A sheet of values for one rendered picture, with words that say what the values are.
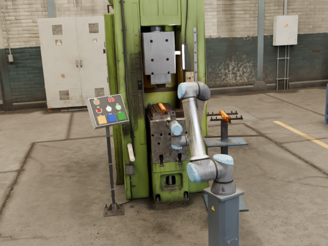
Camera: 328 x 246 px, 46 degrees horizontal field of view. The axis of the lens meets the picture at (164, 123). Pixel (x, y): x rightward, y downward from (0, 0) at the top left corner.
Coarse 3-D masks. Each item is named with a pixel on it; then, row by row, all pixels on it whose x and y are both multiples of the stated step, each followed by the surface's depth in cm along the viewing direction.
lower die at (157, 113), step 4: (152, 104) 420; (156, 104) 419; (164, 104) 416; (156, 108) 399; (160, 108) 396; (168, 108) 395; (152, 112) 386; (156, 112) 385; (160, 112) 384; (168, 112) 385; (152, 116) 385; (156, 116) 384; (160, 116) 385; (164, 116) 385; (168, 116) 386
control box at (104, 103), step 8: (112, 96) 366; (120, 96) 370; (88, 104) 355; (96, 104) 355; (104, 104) 359; (112, 104) 363; (120, 104) 367; (96, 112) 352; (104, 112) 356; (112, 112) 360; (120, 112) 364; (96, 120) 350; (128, 120) 365; (96, 128) 354
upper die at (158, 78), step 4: (148, 76) 393; (152, 76) 374; (156, 76) 375; (160, 76) 375; (164, 76) 376; (168, 76) 376; (148, 80) 396; (152, 80) 375; (156, 80) 375; (160, 80) 376; (164, 80) 377; (168, 80) 377
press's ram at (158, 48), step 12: (144, 36) 364; (156, 36) 365; (168, 36) 367; (144, 48) 367; (156, 48) 368; (168, 48) 370; (144, 60) 369; (156, 60) 371; (168, 60) 373; (144, 72) 378; (156, 72) 374; (168, 72) 382
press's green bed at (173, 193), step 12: (156, 168) 391; (168, 168) 393; (180, 168) 395; (156, 180) 395; (168, 180) 406; (180, 180) 404; (156, 192) 398; (168, 192) 400; (180, 192) 402; (156, 204) 401
